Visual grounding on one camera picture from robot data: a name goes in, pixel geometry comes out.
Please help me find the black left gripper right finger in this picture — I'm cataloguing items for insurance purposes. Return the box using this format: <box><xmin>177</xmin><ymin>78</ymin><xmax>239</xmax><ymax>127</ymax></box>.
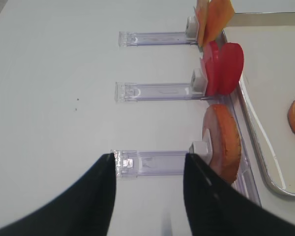
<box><xmin>183</xmin><ymin>153</ymin><xmax>295</xmax><ymax>236</ymax></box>

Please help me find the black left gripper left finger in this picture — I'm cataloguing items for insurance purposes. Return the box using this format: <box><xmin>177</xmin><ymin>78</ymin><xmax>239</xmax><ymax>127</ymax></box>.
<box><xmin>0</xmin><ymin>153</ymin><xmax>117</xmax><ymax>236</ymax></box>

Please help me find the front red tomato slice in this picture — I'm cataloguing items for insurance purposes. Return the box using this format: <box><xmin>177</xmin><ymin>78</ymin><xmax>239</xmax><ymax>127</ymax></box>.
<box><xmin>218</xmin><ymin>43</ymin><xmax>244</xmax><ymax>95</ymax></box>

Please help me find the red tomato slice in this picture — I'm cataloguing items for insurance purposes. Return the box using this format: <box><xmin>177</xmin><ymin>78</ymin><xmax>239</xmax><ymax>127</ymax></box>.
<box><xmin>218</xmin><ymin>43</ymin><xmax>244</xmax><ymax>95</ymax></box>
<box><xmin>203</xmin><ymin>41</ymin><xmax>220</xmax><ymax>96</ymax></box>

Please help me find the rear red tomato slice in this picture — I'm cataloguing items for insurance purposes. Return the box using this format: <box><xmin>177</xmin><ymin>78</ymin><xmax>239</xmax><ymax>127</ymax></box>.
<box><xmin>203</xmin><ymin>41</ymin><xmax>220</xmax><ymax>96</ymax></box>

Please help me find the front orange cheese slice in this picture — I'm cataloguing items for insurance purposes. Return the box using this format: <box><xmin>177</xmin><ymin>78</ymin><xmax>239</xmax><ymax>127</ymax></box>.
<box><xmin>203</xmin><ymin>0</ymin><xmax>235</xmax><ymax>45</ymax></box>

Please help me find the orange cheese slice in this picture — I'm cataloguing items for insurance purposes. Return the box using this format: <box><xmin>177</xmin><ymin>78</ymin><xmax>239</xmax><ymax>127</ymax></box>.
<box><xmin>203</xmin><ymin>0</ymin><xmax>235</xmax><ymax>45</ymax></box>
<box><xmin>195</xmin><ymin>0</ymin><xmax>209</xmax><ymax>47</ymax></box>

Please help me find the rear orange cheese slice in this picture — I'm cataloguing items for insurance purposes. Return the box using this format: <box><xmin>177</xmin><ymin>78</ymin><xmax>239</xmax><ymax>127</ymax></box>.
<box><xmin>195</xmin><ymin>0</ymin><xmax>209</xmax><ymax>47</ymax></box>

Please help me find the white metal tray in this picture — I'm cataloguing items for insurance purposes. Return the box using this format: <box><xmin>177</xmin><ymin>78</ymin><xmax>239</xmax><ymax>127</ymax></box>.
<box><xmin>223</xmin><ymin>12</ymin><xmax>295</xmax><ymax>197</ymax></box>

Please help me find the clear rack near rail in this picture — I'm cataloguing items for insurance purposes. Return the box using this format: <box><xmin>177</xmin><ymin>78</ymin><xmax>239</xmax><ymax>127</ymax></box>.
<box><xmin>110</xmin><ymin>141</ymin><xmax>213</xmax><ymax>179</ymax></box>

